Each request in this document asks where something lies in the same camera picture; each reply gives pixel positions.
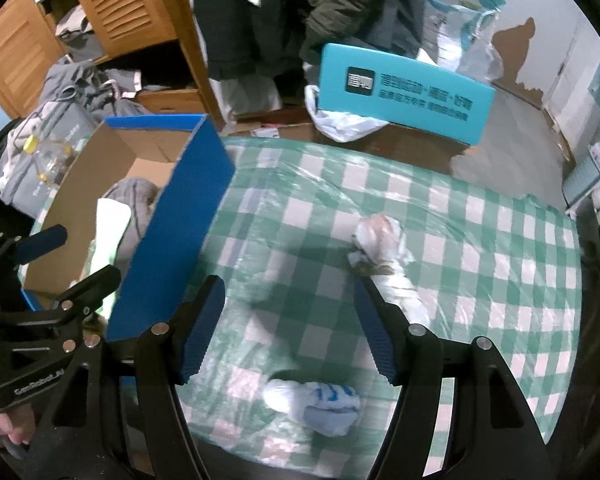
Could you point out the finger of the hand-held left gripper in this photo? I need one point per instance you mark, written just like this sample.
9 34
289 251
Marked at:
95 285
42 244

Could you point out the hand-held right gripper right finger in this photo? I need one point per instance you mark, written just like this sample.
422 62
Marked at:
377 330

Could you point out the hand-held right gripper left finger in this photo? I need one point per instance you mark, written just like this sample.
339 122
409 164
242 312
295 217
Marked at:
200 330

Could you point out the white blue cloth bundle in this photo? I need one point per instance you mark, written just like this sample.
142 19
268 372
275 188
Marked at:
325 405

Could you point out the blue cardboard box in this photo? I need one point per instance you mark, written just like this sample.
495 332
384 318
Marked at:
180 240

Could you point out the white grey sock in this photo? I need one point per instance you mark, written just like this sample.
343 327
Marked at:
380 235

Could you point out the grey fuzzy sock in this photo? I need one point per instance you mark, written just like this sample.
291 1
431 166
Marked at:
140 200

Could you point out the person's left hand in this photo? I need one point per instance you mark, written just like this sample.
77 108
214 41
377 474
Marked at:
0 425

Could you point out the black garment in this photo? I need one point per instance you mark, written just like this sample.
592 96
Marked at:
0 180

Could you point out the yellow-capped plastic bottle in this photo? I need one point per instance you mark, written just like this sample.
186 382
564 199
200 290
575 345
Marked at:
50 160

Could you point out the grey printed tote bag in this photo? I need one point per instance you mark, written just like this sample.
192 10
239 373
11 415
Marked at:
70 125

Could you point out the green white checkered tablecloth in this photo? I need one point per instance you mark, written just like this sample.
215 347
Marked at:
480 260

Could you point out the grey hoodie pile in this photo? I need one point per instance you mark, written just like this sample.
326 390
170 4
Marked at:
80 85

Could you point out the brown cardboard carton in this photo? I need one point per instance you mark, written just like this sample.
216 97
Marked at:
405 137

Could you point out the white plastic bag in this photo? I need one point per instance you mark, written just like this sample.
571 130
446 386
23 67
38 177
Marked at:
340 122

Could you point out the folded grey clothes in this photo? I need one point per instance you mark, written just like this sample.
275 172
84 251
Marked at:
77 35

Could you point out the teal printed box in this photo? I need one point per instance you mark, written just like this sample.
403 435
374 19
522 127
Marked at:
405 90

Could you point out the light grey hanging garment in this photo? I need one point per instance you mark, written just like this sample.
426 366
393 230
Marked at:
245 92

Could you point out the wooden louvred wardrobe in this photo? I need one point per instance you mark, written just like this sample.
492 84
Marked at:
130 0

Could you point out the black hanging coat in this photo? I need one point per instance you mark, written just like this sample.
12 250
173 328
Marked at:
250 15

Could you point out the blue white plastic bags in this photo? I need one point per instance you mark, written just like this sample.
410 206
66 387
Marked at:
460 25

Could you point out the olive hanging jacket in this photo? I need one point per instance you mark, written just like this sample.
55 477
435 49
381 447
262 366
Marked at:
345 5

